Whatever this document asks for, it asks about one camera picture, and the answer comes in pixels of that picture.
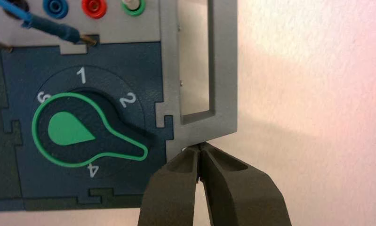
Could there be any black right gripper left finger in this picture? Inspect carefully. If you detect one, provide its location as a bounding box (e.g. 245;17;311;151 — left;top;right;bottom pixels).
137;145;200;226

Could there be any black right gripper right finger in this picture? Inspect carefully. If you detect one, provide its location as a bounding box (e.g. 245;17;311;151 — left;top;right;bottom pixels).
199;142;292;226

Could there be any dark blue grey control box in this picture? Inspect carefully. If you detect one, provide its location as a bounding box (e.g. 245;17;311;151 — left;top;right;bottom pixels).
0;0;238;213

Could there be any green rotary knob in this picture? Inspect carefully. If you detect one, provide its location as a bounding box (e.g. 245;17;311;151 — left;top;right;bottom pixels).
32;92;149;169

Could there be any green banana socket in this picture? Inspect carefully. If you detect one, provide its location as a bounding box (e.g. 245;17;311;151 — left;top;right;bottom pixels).
120;0;146;17

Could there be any red banana socket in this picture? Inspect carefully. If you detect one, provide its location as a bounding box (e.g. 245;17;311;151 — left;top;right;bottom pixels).
81;0;108;19

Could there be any blue banana socket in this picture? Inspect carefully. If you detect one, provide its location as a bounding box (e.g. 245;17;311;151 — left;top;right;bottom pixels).
42;0;69;19

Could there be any blue banana plug cable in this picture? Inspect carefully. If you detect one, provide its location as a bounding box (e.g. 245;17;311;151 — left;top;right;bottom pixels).
0;0;98;48

